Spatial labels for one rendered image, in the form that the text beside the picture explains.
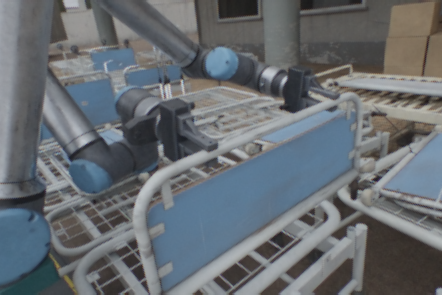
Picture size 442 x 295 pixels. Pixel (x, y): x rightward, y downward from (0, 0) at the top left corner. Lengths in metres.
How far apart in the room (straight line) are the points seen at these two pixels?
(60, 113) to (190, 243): 0.40
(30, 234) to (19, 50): 0.32
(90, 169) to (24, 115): 0.17
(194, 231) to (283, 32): 5.01
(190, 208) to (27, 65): 0.38
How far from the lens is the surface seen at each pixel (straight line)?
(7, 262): 0.70
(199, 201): 0.62
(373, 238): 1.99
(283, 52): 5.53
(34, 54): 0.65
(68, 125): 0.78
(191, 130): 0.62
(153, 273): 0.62
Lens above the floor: 1.21
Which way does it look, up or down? 23 degrees down
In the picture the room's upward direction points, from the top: 6 degrees counter-clockwise
